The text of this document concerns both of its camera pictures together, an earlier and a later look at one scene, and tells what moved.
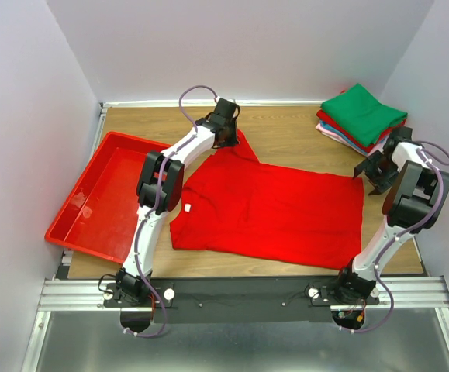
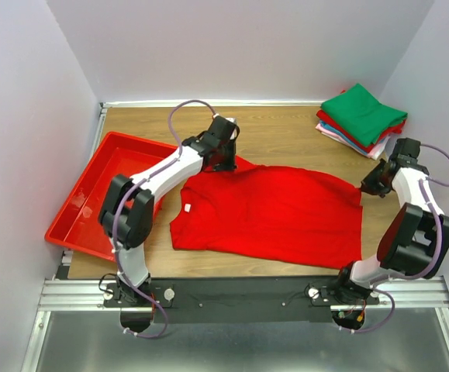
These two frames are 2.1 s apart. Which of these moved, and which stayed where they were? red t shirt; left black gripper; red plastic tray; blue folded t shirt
Moved: left black gripper
Stayed: red plastic tray; blue folded t shirt; red t shirt
